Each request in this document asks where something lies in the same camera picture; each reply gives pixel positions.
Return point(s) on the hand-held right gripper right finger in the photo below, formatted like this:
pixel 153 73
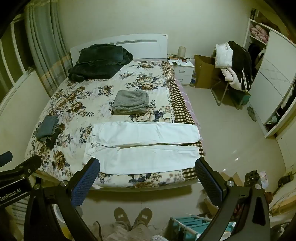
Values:
pixel 209 184

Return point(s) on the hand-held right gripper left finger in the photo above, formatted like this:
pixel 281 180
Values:
pixel 85 184

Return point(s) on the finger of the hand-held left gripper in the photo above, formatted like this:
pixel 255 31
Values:
pixel 27 164
pixel 5 157

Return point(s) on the white pants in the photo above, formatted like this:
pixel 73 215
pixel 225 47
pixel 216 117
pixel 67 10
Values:
pixel 143 157

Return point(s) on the small dark cloth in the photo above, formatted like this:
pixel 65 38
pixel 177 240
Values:
pixel 52 140

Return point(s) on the folded blue-grey jeans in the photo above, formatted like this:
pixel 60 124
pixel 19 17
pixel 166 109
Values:
pixel 47 127

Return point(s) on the black floor device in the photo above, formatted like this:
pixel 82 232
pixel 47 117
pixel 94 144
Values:
pixel 252 178

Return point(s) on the teal storage rack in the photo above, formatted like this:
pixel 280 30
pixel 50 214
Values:
pixel 185 226

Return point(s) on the person's left brown slipper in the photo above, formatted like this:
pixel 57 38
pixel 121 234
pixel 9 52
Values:
pixel 122 216

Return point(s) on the person's brown slipper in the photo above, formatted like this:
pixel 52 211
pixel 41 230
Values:
pixel 122 216
pixel 143 216

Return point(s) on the pink patterned packet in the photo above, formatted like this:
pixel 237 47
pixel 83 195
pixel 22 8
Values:
pixel 264 179

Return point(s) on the person's right brown slipper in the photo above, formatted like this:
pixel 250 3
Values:
pixel 143 216

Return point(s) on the person's legs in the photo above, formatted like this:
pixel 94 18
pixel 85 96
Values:
pixel 129 234

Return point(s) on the grey slippers pair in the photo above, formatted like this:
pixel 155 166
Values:
pixel 252 113

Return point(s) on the pink under sheet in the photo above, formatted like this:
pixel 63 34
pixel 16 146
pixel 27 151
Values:
pixel 187 102

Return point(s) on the floral bed sheet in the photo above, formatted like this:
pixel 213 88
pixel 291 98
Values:
pixel 92 97

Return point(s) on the metal folding chair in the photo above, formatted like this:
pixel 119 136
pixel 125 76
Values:
pixel 217 95

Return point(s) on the white framed window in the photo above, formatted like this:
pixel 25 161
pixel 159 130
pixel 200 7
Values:
pixel 9 64

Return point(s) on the folded grey sweater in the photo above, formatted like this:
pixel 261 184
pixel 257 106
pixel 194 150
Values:
pixel 130 102

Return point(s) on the pale pink garment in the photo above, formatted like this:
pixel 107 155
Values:
pixel 231 77

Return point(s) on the brown cardboard box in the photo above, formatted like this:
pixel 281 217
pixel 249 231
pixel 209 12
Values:
pixel 203 71

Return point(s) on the white nightstand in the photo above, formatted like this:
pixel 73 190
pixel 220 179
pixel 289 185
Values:
pixel 182 74

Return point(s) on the grey-green curtain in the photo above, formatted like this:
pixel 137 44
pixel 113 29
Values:
pixel 44 46

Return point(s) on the dark plush blanket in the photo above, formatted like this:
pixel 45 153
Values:
pixel 99 62

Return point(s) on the black jacket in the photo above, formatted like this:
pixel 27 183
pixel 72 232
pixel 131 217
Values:
pixel 240 62

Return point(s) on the white jacket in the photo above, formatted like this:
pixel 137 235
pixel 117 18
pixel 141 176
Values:
pixel 223 55

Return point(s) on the white wardrobe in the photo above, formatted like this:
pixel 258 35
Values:
pixel 272 69

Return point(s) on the cream table lamp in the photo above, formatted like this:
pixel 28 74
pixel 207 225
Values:
pixel 182 52

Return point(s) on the white bed headboard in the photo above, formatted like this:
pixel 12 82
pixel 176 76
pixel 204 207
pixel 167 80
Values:
pixel 143 49

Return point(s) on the pink folded bedding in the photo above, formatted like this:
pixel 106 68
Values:
pixel 259 33

